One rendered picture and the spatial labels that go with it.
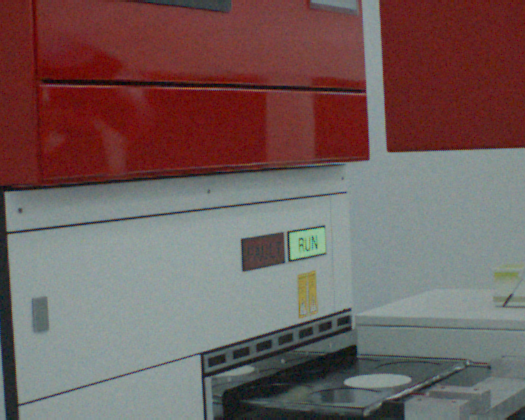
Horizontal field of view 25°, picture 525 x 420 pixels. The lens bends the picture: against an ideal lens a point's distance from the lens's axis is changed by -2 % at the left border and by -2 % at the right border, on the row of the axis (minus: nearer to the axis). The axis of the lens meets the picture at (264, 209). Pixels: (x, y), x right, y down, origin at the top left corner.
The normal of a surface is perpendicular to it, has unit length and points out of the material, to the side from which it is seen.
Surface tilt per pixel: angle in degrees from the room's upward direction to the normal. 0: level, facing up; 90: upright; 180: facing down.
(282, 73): 90
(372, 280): 90
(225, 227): 90
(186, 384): 90
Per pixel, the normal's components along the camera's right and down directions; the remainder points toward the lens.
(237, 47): 0.85, -0.01
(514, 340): -0.52, 0.07
